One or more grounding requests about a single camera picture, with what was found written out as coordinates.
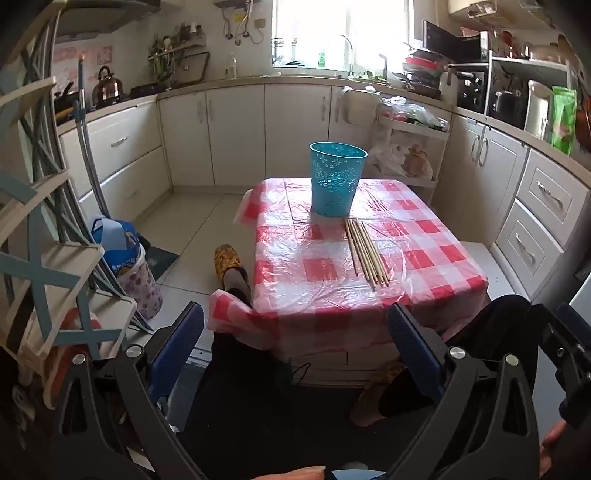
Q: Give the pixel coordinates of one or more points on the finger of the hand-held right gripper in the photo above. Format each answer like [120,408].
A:
[561,337]

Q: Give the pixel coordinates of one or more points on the row of wooden chopsticks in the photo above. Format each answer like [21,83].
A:
[369,254]

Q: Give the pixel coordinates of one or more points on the kitchen window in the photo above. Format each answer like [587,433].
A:
[323,27]

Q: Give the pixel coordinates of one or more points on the steel cooking pot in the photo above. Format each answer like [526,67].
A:
[508,108]

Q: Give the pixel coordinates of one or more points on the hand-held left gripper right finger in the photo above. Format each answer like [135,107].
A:
[413,350]

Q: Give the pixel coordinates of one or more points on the clear soap bottle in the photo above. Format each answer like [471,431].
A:
[232,67]

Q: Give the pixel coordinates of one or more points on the blue perforated plastic basket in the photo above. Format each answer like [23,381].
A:
[337,184]

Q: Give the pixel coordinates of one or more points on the person's left leg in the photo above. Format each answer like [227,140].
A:
[240,397]

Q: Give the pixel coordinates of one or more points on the white plastic bag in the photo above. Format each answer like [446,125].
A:
[388,154]

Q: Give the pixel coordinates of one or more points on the stack of pans and bowls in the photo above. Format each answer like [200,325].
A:
[422,74]

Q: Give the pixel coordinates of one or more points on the wall utensil rack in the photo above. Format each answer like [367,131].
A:
[178,60]

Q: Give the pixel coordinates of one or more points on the green packet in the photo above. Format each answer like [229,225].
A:
[564,120]

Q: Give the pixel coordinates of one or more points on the yellow patterned slipper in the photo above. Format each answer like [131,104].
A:
[369,401]
[228,261]

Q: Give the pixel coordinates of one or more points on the white and blue folding rack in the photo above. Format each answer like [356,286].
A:
[46,258]

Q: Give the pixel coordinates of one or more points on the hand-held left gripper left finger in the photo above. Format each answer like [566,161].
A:
[178,350]

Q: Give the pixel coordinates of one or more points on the white kitchen base cabinets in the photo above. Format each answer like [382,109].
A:
[240,134]

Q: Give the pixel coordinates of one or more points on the white rice cooker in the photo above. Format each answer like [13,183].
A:
[538,110]

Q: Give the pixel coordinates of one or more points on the steel sink faucet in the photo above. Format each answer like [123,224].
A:
[349,55]

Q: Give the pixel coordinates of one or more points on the black wok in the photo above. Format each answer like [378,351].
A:
[145,88]

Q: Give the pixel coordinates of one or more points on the white hanging bin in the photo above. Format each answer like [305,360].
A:
[362,106]

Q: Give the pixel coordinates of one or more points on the dark floor mat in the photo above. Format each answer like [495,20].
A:
[161,263]

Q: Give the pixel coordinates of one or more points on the wall water heater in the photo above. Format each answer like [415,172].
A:
[235,3]

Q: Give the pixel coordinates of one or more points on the person's right hand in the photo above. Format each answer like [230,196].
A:
[549,447]

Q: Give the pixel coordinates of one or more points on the floral patterned bin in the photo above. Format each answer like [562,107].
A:
[143,290]

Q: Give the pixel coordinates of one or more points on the black countertop oven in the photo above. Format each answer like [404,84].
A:
[471,90]

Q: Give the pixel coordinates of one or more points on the red checked plastic tablecloth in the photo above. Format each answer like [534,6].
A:
[323,277]

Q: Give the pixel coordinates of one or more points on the range hood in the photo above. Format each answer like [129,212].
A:
[101,18]

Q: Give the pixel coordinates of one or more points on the blue shopping bag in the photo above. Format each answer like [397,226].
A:
[111,240]

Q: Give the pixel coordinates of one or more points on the white trolley rack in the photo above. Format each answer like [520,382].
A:
[415,183]

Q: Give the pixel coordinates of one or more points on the pink wall poster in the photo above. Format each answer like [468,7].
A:
[69,57]

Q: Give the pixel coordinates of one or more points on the metal kitchen shelf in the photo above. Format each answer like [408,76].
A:
[531,62]

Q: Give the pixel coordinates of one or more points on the steel kettle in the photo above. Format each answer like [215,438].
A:
[108,90]

